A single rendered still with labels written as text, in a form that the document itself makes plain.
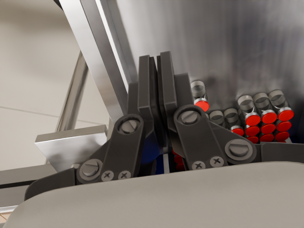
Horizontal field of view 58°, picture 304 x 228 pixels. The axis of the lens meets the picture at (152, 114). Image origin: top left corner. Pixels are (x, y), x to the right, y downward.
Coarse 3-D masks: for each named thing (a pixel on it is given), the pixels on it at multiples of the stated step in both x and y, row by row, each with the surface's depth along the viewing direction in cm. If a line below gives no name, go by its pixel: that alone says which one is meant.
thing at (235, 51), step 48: (96, 0) 28; (144, 0) 31; (192, 0) 31; (240, 0) 32; (288, 0) 32; (144, 48) 36; (192, 48) 36; (240, 48) 36; (288, 48) 36; (240, 96) 42; (288, 96) 42
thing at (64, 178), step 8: (72, 168) 11; (48, 176) 11; (56, 176) 11; (64, 176) 11; (72, 176) 10; (32, 184) 11; (40, 184) 10; (48, 184) 10; (56, 184) 10; (64, 184) 10; (72, 184) 10; (80, 184) 10; (32, 192) 10; (40, 192) 10; (24, 200) 10
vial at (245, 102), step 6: (246, 96) 41; (240, 102) 41; (246, 102) 40; (252, 102) 40; (240, 108) 41; (246, 108) 40; (252, 108) 39; (246, 114) 39; (252, 114) 38; (258, 114) 39; (246, 120) 39; (252, 120) 39; (258, 120) 39
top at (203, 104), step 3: (198, 102) 36; (201, 102) 36; (204, 102) 36; (207, 102) 36; (198, 105) 37; (201, 105) 37; (204, 105) 37; (207, 105) 37; (204, 108) 37; (207, 108) 37; (204, 111) 37
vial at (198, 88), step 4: (192, 84) 39; (196, 84) 39; (200, 84) 39; (192, 88) 39; (196, 88) 38; (200, 88) 38; (204, 88) 39; (192, 92) 38; (196, 92) 38; (200, 92) 37; (204, 92) 38; (196, 96) 37; (200, 96) 37; (204, 96) 37; (196, 100) 37
